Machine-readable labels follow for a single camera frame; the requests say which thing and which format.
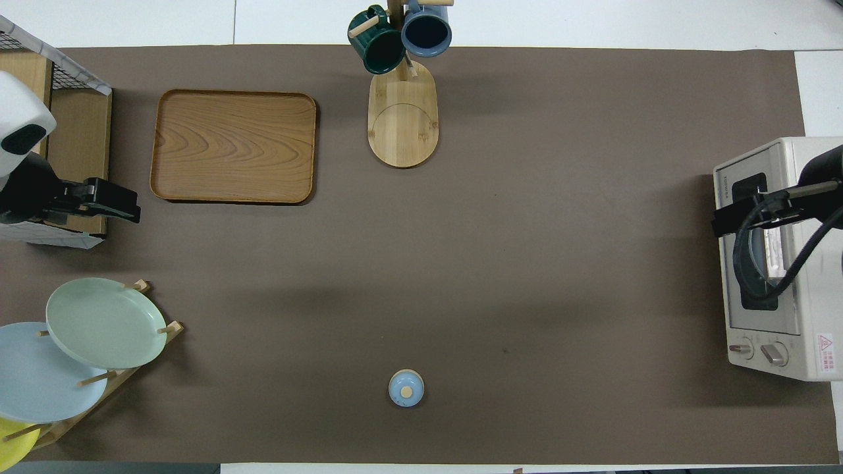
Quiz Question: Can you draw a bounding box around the pale green plate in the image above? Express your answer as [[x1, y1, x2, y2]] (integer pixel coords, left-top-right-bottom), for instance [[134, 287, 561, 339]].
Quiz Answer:
[[45, 277, 168, 370]]

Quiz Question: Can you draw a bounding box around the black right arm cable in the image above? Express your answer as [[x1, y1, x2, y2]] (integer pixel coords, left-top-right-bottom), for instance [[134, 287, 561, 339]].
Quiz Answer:
[[733, 184, 843, 305]]

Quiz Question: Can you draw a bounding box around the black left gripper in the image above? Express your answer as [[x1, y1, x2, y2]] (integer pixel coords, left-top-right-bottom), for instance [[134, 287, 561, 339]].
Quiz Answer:
[[0, 153, 141, 227]]

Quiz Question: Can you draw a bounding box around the yellow plate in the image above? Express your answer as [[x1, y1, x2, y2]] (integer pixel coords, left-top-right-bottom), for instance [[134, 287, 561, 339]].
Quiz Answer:
[[0, 417, 41, 473]]

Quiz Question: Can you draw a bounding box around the dark green ceramic mug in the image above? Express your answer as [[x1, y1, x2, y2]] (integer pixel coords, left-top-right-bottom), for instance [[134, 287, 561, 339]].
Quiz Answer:
[[348, 5, 406, 75]]

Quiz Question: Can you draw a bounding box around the brown table mat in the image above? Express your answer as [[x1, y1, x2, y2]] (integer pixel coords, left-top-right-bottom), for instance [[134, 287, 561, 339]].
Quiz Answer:
[[0, 45, 840, 465]]

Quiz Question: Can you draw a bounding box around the glass oven door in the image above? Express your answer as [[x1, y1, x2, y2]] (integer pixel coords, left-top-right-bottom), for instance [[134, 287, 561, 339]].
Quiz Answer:
[[715, 155, 801, 335]]

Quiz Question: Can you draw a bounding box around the wooden mug tree stand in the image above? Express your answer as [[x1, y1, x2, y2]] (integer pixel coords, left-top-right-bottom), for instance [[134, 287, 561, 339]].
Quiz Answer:
[[348, 0, 455, 169]]

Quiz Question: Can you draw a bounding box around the light blue racked plate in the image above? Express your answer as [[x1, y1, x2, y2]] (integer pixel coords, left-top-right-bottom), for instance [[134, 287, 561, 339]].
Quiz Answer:
[[0, 321, 109, 424]]

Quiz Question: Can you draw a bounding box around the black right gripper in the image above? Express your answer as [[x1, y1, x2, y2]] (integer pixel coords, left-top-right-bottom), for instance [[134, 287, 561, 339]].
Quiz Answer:
[[711, 145, 843, 238]]

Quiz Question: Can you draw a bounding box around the blue ceramic mug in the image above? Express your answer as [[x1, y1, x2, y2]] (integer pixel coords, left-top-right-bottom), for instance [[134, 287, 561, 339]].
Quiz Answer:
[[400, 0, 454, 58]]

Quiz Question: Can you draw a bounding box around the wire and wood shelf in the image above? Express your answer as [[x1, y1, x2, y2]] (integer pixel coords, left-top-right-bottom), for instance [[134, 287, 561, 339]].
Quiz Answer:
[[0, 14, 114, 250]]

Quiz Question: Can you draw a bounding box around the cream toaster oven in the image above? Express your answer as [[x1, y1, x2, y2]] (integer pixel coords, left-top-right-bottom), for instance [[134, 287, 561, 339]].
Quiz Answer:
[[713, 136, 843, 382]]

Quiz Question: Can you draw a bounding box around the wooden plate rack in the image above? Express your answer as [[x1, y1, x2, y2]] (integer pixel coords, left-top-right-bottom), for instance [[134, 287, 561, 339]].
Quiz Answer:
[[0, 279, 185, 452]]

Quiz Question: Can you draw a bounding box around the wooden serving tray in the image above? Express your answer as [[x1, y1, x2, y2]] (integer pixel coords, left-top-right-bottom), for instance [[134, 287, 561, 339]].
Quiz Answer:
[[150, 89, 318, 205]]

